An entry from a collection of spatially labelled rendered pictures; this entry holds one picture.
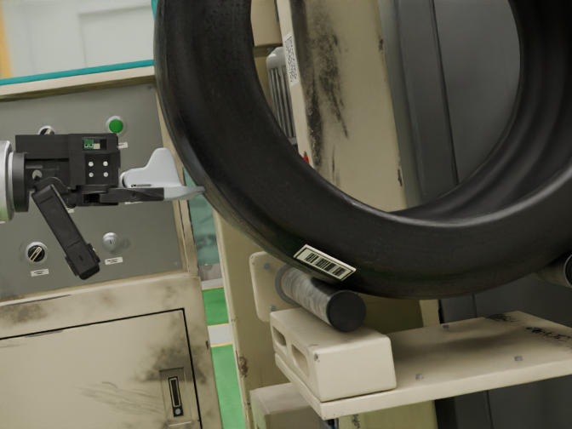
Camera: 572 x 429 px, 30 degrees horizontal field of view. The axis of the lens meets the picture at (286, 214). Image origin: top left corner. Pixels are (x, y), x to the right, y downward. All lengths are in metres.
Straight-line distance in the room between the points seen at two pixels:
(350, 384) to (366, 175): 0.45
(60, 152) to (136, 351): 0.74
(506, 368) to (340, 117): 0.49
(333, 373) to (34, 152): 0.41
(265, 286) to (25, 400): 0.57
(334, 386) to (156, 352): 0.75
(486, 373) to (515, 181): 0.34
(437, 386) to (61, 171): 0.48
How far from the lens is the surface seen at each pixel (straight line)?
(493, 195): 1.47
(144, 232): 1.92
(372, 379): 1.19
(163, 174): 1.21
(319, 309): 1.21
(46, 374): 1.90
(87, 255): 1.21
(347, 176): 1.55
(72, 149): 1.20
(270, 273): 1.51
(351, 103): 1.55
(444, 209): 1.45
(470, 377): 1.23
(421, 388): 1.21
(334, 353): 1.18
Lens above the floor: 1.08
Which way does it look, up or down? 3 degrees down
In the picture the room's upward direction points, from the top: 8 degrees counter-clockwise
